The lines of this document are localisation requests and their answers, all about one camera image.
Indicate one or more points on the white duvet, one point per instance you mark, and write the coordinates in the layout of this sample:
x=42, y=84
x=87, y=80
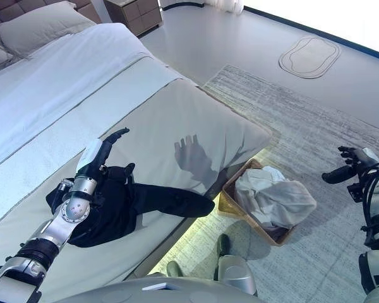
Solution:
x=50, y=79

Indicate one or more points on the sheer white curtain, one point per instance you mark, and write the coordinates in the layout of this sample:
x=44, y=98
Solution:
x=208, y=4

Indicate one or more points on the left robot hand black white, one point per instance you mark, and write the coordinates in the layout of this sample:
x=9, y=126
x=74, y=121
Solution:
x=90, y=154

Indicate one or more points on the dark quilted headboard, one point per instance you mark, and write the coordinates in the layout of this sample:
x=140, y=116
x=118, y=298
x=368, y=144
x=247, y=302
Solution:
x=6, y=9

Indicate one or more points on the grey striped rug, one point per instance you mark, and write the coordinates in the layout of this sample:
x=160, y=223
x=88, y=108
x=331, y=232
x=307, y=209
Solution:
x=303, y=126

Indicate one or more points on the bed with beige cover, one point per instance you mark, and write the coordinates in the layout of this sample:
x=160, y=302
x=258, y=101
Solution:
x=192, y=120

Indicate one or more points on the cream garment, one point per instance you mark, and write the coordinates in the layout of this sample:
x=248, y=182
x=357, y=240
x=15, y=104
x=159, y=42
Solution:
x=287, y=202

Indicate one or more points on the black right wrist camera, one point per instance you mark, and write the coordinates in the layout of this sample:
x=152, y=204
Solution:
x=355, y=192

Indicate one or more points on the small beige outlined mat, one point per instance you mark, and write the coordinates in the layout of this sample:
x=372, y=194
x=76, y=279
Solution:
x=309, y=57

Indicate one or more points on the right silver robot leg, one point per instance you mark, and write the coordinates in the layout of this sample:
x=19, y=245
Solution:
x=237, y=277

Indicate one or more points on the plain beige pillow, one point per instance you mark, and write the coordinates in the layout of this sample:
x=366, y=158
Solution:
x=41, y=28

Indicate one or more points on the grey robot torso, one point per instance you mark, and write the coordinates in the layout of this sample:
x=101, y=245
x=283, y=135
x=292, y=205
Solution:
x=113, y=293

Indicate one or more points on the brown wooden nightstand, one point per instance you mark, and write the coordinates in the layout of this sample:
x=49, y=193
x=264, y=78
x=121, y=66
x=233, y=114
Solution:
x=132, y=15

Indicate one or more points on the black garment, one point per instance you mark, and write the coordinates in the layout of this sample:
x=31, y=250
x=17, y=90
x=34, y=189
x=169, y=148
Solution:
x=164, y=202

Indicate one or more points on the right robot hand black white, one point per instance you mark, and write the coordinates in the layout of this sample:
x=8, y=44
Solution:
x=363, y=161

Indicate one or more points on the woven wicker basket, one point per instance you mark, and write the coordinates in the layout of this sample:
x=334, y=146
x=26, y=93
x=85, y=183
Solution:
x=227, y=205

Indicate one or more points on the black window base rail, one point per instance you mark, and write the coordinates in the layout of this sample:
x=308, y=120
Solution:
x=319, y=32

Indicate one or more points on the left silver robot leg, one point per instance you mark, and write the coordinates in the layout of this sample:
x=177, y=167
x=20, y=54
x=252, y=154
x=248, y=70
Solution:
x=175, y=269

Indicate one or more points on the silver robot leg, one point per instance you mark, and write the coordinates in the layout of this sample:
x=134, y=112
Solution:
x=237, y=277
x=175, y=269

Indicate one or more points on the pale textured bed runner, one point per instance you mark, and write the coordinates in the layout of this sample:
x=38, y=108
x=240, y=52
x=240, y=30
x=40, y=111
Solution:
x=129, y=82

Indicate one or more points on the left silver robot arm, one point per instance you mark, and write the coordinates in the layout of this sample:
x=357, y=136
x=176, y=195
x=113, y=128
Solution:
x=72, y=211

